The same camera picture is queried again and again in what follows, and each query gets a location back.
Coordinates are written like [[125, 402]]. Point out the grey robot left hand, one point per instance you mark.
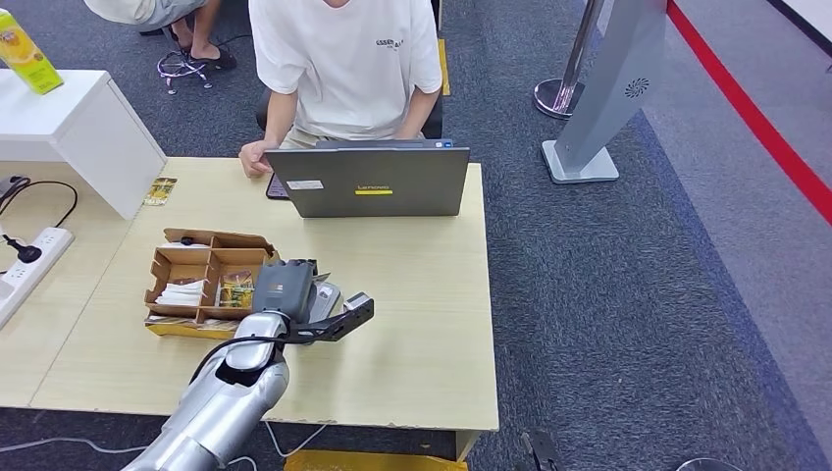
[[283, 289]]

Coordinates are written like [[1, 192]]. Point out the person's right hand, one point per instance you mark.
[[255, 159]]

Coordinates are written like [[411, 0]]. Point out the dark robot right hand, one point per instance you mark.
[[543, 452]]

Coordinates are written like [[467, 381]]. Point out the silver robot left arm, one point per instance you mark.
[[221, 403]]

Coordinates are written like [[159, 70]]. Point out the person's left forearm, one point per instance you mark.
[[416, 117]]

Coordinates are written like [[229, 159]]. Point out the person's right forearm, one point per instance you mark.
[[278, 120]]

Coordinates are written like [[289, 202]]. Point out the grey card reader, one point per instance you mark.
[[328, 299]]

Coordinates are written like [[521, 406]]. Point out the flat patterned card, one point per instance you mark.
[[169, 320], [221, 325]]

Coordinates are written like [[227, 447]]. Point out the white card stack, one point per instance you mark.
[[181, 296]]

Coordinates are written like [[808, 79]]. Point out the background person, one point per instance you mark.
[[143, 10]]

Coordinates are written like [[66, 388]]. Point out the black phone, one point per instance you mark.
[[275, 188]]

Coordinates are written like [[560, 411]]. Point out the cardboard divider box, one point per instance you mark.
[[211, 257]]

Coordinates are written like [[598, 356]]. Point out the black sandal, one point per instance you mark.
[[222, 62]]

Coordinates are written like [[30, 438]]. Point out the grey laptop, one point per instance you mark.
[[377, 175]]

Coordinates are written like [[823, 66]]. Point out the white cabinet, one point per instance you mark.
[[97, 130]]

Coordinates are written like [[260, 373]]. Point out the chrome round base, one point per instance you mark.
[[705, 461]]

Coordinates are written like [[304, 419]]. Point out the yellow box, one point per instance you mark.
[[364, 463]]

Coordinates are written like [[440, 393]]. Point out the white power strip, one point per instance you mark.
[[38, 261]]

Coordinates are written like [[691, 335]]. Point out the black plug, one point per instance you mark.
[[28, 253]]

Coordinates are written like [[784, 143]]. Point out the yellow green drink carton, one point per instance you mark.
[[27, 62]]

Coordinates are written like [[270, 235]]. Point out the grey kiosk stand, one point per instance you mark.
[[616, 78]]

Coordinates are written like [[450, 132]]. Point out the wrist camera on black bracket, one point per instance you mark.
[[338, 322]]

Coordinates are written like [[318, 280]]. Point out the chrome stanchion post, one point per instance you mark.
[[577, 58]]

